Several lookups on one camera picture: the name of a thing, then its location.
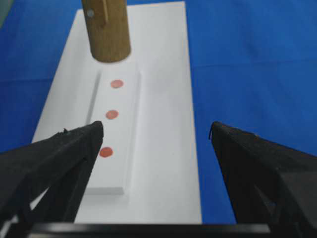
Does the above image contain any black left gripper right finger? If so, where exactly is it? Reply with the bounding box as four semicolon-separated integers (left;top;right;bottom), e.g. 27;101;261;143
209;121;317;238

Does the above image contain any wooden mallet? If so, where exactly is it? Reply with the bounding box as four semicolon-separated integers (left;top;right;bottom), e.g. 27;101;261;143
82;0;131;63

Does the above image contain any large white foam board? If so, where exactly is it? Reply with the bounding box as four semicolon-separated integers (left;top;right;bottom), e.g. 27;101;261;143
9;1;203;225

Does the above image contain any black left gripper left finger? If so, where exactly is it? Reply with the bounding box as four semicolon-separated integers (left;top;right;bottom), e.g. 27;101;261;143
0;121;104;228

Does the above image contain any dark green backdrop sheet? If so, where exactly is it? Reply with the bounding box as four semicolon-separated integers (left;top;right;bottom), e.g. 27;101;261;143
0;0;13;27

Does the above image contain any blue table cloth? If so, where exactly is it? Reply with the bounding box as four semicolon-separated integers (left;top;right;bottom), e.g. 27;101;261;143
0;0;317;224

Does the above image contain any small white raised block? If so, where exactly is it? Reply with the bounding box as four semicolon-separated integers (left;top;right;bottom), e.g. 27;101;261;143
86;62;141;195

